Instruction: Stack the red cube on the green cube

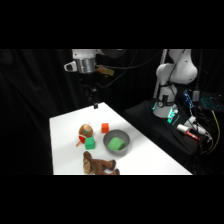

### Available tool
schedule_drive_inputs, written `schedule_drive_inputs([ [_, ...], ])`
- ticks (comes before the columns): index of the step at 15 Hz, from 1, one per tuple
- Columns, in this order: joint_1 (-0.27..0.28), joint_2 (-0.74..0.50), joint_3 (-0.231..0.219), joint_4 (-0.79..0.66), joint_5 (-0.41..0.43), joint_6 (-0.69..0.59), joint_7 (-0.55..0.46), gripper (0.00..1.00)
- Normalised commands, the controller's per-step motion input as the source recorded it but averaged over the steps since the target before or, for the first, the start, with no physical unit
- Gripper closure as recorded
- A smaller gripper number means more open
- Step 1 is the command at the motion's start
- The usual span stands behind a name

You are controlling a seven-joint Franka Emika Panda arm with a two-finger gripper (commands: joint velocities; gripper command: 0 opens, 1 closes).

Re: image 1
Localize red cube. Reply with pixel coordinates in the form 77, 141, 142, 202
101, 122, 110, 134

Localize blue circuit board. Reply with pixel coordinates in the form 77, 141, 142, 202
182, 89, 195, 109

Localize black curtain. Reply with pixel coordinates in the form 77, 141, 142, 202
0, 49, 224, 176

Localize black robot stand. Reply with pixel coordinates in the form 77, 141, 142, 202
123, 98, 205, 163

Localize gray metal bowl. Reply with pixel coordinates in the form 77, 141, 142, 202
102, 129, 131, 156

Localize white marker red cap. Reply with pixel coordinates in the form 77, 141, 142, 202
176, 123, 201, 142

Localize tan connector tag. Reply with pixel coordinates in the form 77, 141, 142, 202
96, 65, 115, 77

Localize gingerbread man plush toy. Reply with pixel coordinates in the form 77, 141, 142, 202
75, 123, 95, 148

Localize green sponge block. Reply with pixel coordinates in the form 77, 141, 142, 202
107, 137, 127, 152

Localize green lit control box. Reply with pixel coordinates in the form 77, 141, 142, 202
167, 107, 180, 125

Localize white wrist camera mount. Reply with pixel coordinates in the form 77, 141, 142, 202
63, 60, 81, 73

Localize green cube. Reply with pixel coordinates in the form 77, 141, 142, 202
84, 137, 97, 151

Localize silver vertical pole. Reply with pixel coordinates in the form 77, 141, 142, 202
153, 49, 169, 100

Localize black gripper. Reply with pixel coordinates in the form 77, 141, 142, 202
81, 72, 100, 110

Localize black laptop keyboard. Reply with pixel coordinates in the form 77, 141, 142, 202
199, 92, 224, 112

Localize yellow cable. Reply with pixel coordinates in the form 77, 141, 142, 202
199, 109, 222, 155

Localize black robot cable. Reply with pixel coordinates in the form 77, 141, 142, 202
95, 49, 164, 89

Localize brown plush animal toy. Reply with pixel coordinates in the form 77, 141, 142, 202
82, 150, 121, 176

